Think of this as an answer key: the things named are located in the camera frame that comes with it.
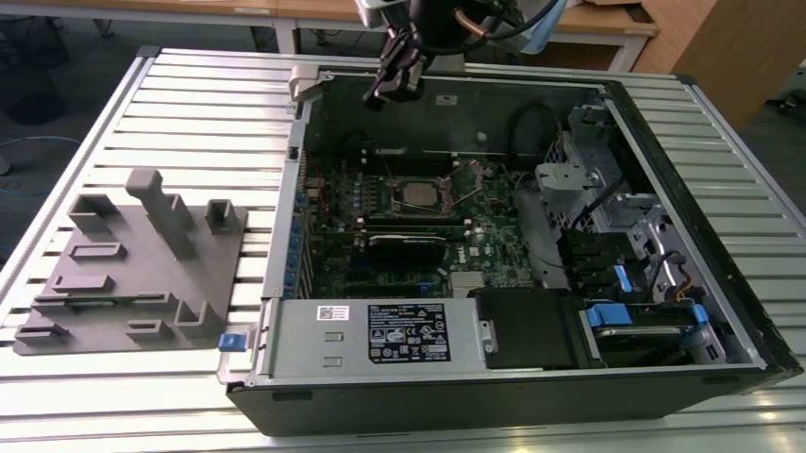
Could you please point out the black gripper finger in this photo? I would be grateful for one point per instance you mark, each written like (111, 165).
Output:
(386, 75)
(412, 75)

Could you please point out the metal locking lever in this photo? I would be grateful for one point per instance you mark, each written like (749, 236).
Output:
(386, 166)
(399, 204)

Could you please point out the silver CPU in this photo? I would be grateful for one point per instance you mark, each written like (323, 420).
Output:
(418, 192)

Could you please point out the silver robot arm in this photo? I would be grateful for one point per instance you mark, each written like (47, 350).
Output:
(448, 62)

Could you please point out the CPU socket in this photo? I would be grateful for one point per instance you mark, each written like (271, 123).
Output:
(418, 209)

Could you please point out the wooden desk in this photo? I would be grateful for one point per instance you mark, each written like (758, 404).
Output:
(125, 5)
(334, 9)

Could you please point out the silver metal drive cage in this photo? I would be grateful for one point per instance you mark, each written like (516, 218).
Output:
(566, 179)

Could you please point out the green motherboard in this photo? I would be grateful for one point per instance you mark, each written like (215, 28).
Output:
(498, 236)

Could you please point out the black graphics card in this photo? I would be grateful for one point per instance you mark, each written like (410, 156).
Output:
(406, 252)

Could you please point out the small silver heatsink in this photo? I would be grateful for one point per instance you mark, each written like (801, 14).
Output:
(468, 279)

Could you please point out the wooden cabinet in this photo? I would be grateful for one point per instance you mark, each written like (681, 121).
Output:
(743, 47)

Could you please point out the blue plastic clip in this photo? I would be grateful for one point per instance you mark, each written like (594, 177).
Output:
(622, 278)

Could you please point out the black office chair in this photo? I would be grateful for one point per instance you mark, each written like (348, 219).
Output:
(35, 89)

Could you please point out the black fan shroud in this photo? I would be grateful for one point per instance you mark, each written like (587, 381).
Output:
(528, 330)

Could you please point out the grey parts rack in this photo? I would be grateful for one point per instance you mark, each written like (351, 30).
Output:
(144, 283)

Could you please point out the silver power supply unit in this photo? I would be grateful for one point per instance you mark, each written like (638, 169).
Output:
(302, 349)

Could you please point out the blue disk carrier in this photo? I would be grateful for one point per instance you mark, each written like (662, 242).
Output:
(607, 315)

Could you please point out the black chair base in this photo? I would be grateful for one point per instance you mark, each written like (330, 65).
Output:
(794, 101)

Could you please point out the blue case latch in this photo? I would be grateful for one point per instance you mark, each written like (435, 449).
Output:
(231, 343)

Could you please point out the black open PC case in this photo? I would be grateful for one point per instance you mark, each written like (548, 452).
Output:
(440, 406)

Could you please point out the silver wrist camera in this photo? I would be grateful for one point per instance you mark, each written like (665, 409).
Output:
(368, 11)

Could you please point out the black plastic bracket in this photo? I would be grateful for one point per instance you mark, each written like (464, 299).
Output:
(591, 255)

